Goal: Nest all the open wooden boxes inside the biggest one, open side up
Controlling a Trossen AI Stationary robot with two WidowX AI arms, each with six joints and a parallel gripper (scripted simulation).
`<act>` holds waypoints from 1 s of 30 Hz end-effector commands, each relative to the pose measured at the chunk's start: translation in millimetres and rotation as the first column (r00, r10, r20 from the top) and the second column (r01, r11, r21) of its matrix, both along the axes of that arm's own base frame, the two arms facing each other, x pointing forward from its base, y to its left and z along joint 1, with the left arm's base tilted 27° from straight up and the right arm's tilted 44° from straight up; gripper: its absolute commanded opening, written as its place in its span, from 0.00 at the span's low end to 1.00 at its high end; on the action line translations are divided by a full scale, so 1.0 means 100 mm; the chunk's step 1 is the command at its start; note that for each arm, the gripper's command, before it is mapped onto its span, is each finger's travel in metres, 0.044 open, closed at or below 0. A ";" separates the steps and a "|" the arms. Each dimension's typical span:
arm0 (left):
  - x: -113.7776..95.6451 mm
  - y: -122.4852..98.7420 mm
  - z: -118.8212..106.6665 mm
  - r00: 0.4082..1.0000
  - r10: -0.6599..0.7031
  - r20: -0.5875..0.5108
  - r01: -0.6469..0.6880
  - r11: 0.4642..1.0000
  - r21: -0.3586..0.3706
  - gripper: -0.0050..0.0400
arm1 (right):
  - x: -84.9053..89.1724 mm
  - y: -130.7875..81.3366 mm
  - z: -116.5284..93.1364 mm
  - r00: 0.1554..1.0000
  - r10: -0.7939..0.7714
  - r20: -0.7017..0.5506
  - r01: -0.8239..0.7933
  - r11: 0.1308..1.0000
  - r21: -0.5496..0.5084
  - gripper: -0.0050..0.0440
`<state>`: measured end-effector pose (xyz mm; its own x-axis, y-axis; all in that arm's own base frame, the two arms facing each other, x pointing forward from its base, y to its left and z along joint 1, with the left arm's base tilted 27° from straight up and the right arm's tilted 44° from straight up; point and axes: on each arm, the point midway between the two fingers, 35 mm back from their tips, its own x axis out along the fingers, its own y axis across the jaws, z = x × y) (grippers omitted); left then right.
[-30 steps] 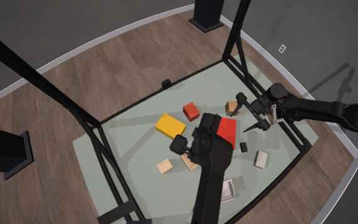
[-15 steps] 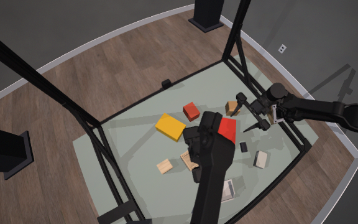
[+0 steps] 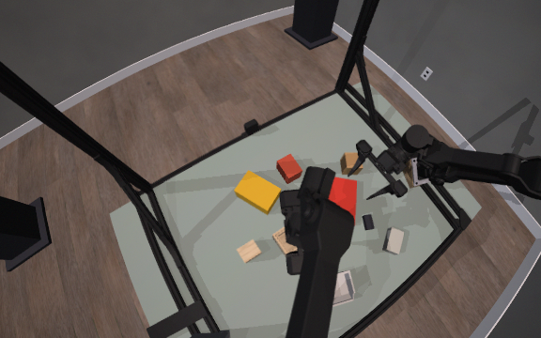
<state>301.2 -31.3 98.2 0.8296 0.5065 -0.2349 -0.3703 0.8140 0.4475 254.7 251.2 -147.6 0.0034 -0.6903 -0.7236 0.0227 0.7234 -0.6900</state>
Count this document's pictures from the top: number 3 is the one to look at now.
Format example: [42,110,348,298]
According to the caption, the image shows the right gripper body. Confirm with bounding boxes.
[279,190,303,275]

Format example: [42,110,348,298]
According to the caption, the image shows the red flat rectangular block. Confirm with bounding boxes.
[329,177,357,221]

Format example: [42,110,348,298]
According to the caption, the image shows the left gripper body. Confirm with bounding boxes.
[356,140,408,198]

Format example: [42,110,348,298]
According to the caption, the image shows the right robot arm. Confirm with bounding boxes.
[286,166,355,338]

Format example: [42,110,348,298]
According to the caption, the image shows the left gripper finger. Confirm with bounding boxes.
[348,150,365,177]
[366,184,396,200]

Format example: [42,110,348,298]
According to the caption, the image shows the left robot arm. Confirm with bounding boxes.
[376,125,541,200]

